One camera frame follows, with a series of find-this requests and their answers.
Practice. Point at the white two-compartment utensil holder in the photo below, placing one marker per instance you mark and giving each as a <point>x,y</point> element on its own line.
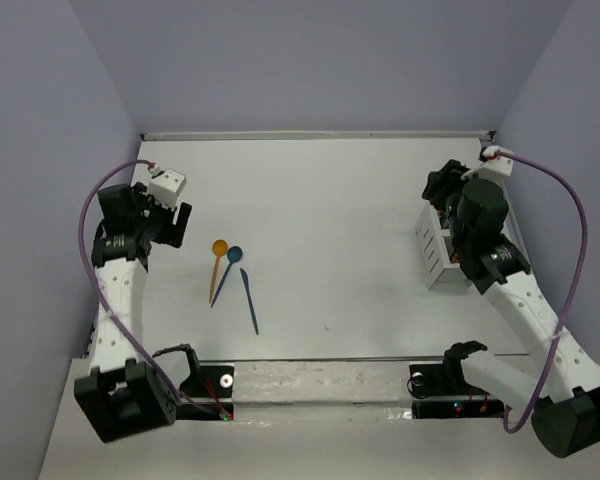
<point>436,249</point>

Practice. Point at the blue plastic spoon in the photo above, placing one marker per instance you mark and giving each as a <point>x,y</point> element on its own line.
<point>234,255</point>

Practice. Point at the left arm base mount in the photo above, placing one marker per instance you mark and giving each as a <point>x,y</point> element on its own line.
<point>208,396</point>

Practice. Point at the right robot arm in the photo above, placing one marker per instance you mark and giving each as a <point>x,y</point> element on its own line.
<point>562,404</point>

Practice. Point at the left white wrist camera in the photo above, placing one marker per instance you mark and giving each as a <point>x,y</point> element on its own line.
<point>165,186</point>

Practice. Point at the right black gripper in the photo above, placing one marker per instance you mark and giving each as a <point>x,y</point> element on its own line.
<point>449,176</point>

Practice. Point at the yellow-orange plastic spoon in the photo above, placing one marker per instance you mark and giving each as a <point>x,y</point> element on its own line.
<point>219,249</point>

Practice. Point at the teal plastic knife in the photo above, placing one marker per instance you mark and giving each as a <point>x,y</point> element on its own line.
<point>246,284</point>

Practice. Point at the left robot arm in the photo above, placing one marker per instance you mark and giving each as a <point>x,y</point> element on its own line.
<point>125,392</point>

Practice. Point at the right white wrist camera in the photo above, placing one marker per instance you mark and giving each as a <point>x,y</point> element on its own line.
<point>495,164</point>

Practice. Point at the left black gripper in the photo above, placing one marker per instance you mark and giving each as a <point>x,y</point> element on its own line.
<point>172,234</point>

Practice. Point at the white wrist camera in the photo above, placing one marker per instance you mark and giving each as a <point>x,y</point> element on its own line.
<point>165,186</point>
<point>495,164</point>

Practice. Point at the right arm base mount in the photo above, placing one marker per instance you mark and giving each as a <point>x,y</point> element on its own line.
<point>455,395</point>

